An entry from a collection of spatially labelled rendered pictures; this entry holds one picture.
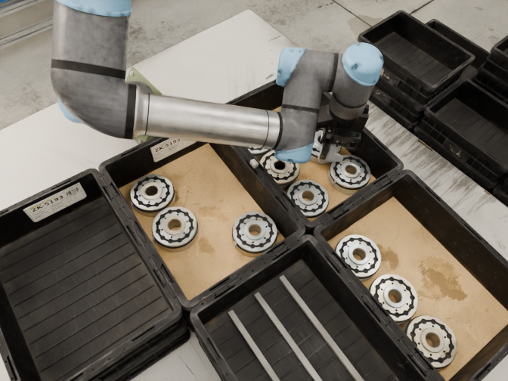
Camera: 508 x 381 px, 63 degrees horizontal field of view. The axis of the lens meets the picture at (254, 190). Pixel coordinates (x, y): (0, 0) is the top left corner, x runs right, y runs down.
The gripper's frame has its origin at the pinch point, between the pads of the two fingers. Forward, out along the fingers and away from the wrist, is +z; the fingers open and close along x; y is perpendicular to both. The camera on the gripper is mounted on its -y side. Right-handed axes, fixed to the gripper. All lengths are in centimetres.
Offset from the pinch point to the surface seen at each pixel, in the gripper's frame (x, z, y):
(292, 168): -6.6, -1.1, -6.4
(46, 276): -44, -2, -56
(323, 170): -4.0, 2.1, 1.6
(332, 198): -11.9, 1.2, 4.7
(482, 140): 53, 53, 73
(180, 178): -13.6, 1.1, -34.0
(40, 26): 105, 84, -158
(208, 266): -35.1, -1.3, -21.7
